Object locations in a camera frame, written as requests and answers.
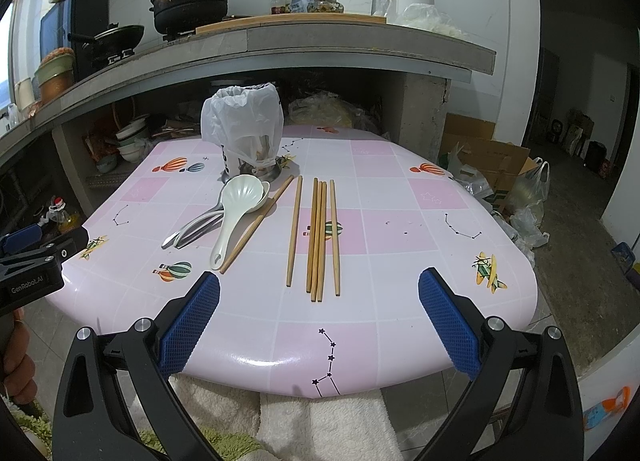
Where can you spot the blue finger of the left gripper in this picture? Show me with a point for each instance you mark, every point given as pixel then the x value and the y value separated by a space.
pixel 67 245
pixel 21 239

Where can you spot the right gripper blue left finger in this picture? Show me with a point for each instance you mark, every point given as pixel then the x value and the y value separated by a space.
pixel 182 322

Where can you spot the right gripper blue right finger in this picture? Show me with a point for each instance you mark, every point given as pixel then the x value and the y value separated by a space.
pixel 454 320

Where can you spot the large white ceramic spoon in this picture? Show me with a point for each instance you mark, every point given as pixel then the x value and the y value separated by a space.
pixel 240 195

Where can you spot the small white ceramic spoon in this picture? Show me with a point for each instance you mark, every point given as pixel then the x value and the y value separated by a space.
pixel 265 191

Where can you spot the person's left hand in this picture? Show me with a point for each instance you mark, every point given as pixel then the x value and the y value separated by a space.
pixel 18 367

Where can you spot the cooking oil bottle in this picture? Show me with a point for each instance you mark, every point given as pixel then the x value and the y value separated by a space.
pixel 65 216

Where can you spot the stacked bowls under counter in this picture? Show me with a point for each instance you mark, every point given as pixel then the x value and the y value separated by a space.
pixel 132 140

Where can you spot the ceramic pots stack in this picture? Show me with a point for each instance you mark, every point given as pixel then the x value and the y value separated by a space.
pixel 55 74

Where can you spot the cardboard box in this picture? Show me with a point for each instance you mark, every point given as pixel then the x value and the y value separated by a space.
pixel 500 163

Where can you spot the black wok pan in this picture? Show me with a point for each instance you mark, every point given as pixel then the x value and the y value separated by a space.
pixel 115 41

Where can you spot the white plastic bag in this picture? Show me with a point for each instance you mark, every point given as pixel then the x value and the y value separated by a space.
pixel 236 116

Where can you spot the black microwave oven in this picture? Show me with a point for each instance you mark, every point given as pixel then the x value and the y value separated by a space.
pixel 84 17

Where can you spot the wooden cutting board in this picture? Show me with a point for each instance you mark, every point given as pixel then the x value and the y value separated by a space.
pixel 289 19

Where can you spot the sauce bottle red label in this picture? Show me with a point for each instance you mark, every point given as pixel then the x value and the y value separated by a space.
pixel 277 6

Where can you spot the clear plastic bag on counter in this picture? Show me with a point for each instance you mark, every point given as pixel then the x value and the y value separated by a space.
pixel 428 18

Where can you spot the glass pickle jar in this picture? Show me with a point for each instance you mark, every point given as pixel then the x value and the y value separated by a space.
pixel 325 6

